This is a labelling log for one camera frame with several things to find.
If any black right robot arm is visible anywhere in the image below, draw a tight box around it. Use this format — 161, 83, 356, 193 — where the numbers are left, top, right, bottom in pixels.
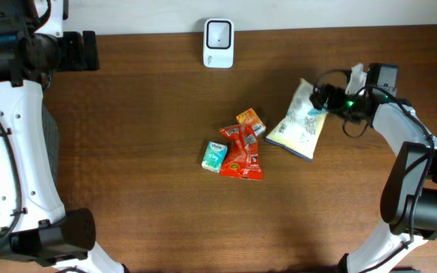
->
310, 85, 437, 272

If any orange small carton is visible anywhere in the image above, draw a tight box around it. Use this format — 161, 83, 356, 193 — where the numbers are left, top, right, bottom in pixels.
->
236, 108, 266, 137

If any white barcode scanner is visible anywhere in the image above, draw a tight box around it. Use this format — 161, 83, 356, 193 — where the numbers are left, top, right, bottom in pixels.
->
203, 18, 234, 69

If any red snack bag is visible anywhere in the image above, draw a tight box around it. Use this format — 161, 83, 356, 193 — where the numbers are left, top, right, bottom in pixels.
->
219, 124, 263, 180

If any green Kleenex tissue pack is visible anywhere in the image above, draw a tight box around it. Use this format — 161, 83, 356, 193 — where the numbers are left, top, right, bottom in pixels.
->
201, 141, 228, 173

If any cream white snack bag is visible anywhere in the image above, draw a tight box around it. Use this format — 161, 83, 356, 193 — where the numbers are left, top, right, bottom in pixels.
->
266, 78, 327, 162

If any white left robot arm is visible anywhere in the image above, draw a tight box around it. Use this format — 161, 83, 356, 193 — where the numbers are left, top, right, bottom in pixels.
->
0, 31, 126, 272

